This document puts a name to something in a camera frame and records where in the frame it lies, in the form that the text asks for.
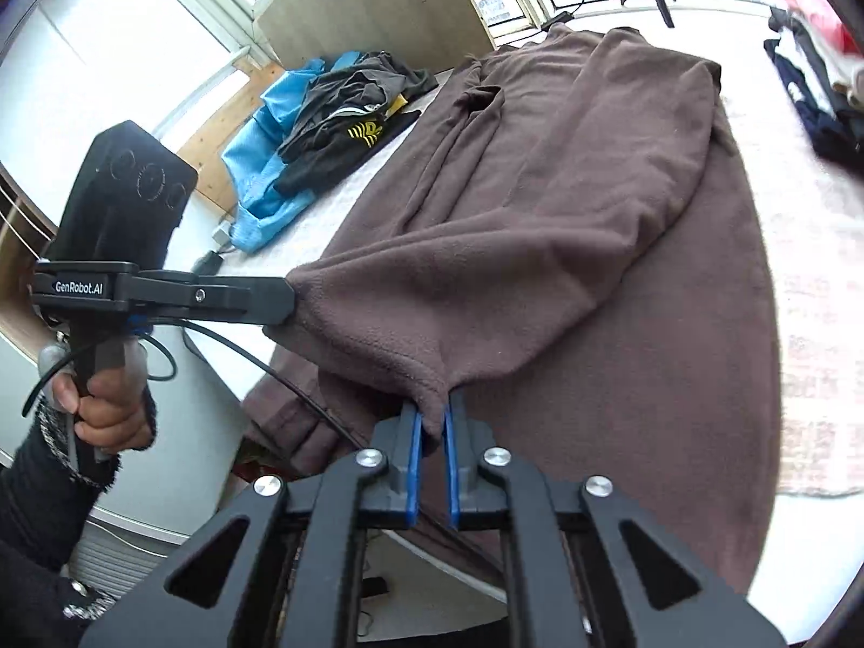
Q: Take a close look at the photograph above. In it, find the person's left hand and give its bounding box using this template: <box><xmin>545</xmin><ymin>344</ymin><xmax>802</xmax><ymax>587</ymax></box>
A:
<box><xmin>50</xmin><ymin>344</ymin><xmax>158</xmax><ymax>453</ymax></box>

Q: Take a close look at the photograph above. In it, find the navy folded garment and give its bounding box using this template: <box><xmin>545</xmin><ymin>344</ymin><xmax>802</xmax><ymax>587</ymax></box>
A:
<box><xmin>762</xmin><ymin>37</ymin><xmax>864</xmax><ymax>166</ymax></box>

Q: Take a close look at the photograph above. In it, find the black garment with yellow print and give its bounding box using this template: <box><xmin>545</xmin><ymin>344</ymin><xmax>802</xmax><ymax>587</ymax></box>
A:
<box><xmin>273</xmin><ymin>98</ymin><xmax>423</xmax><ymax>197</ymax></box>

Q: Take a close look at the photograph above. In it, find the pine plank board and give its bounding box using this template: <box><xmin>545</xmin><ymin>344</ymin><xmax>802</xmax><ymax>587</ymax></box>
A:
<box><xmin>174</xmin><ymin>60</ymin><xmax>288</xmax><ymax>217</ymax></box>

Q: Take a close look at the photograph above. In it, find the dark grey garment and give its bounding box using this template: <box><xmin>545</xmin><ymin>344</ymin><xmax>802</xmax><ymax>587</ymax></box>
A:
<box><xmin>276</xmin><ymin>50</ymin><xmax>440</xmax><ymax>163</ymax></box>

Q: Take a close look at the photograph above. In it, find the blue striped garment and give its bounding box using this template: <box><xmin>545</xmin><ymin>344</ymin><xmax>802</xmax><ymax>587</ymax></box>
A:
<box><xmin>221</xmin><ymin>50</ymin><xmax>379</xmax><ymax>256</ymax></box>

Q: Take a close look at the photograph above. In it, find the brown fleece garment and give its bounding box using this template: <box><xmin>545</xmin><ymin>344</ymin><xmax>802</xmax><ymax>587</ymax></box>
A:
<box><xmin>239</xmin><ymin>23</ymin><xmax>784</xmax><ymax>595</ymax></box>

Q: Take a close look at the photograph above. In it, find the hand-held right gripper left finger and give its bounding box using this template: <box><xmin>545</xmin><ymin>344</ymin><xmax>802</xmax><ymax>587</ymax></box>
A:
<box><xmin>77</xmin><ymin>400</ymin><xmax>425</xmax><ymax>648</ymax></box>

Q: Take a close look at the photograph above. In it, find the pink folded garment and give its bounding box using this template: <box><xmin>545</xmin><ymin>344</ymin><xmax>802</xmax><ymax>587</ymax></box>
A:
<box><xmin>773</xmin><ymin>0</ymin><xmax>863</xmax><ymax>58</ymax></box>

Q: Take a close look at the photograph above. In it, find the brown wooden panel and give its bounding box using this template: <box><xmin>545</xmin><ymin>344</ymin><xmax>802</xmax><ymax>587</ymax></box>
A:
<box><xmin>255</xmin><ymin>0</ymin><xmax>499</xmax><ymax>74</ymax></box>

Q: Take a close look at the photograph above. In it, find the left hand-held gripper cable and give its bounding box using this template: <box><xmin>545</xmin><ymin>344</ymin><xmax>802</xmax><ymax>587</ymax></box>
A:
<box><xmin>20</xmin><ymin>320</ymin><xmax>369</xmax><ymax>450</ymax></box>

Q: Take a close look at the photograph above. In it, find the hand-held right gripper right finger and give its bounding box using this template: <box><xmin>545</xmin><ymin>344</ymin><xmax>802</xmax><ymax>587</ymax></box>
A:
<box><xmin>442</xmin><ymin>391</ymin><xmax>787</xmax><ymax>648</ymax></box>

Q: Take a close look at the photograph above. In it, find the white folded garment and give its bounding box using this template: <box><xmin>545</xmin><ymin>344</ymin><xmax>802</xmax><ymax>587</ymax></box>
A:
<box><xmin>786</xmin><ymin>27</ymin><xmax>858</xmax><ymax>92</ymax></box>

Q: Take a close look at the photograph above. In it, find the person's left forearm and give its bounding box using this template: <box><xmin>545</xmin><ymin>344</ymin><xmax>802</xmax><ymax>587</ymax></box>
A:
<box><xmin>0</xmin><ymin>391</ymin><xmax>159</xmax><ymax>648</ymax></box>

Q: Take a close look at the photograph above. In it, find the beige folded garment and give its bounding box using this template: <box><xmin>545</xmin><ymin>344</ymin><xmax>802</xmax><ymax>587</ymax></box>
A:
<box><xmin>833</xmin><ymin>71</ymin><xmax>864</xmax><ymax>112</ymax></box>

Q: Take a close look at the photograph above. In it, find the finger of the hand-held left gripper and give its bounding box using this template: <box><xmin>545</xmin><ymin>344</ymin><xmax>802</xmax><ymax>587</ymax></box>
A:
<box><xmin>135</xmin><ymin>270</ymin><xmax>296</xmax><ymax>328</ymax></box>

